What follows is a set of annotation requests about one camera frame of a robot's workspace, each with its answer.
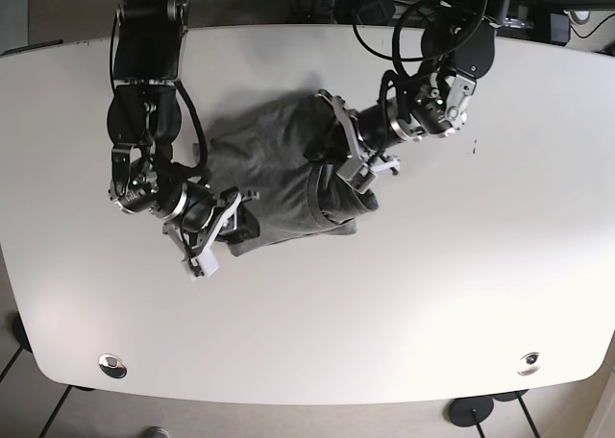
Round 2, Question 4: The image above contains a right metal table grommet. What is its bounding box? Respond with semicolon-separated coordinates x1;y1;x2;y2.
515;352;541;377

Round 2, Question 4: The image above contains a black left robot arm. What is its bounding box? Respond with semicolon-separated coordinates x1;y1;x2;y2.
306;0;511;175

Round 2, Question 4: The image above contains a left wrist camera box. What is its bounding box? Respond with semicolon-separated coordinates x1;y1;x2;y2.
337;158;377;194

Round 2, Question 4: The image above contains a light grey T-shirt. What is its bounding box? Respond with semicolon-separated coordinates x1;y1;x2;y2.
206;96;379;256

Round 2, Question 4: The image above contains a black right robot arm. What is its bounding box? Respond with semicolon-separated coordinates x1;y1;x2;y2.
107;0;259;278

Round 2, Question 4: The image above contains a grey sneaker shoe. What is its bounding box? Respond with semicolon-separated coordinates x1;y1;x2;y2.
140;426;170;438

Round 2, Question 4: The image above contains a metal table grommet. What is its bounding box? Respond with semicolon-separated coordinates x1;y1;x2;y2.
515;352;541;377
98;353;128;379

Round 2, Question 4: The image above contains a black round stand base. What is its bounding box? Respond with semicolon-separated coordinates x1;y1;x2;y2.
447;396;494;427

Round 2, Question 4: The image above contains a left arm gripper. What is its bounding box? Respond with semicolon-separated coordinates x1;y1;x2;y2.
305;89;402;175

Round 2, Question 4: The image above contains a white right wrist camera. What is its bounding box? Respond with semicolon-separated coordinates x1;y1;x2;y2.
184;249;219;280

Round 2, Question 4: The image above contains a left metal table grommet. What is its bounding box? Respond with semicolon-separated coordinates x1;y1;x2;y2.
98;353;128;379

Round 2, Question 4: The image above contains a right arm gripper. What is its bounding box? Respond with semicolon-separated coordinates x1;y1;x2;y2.
162;187;260;265

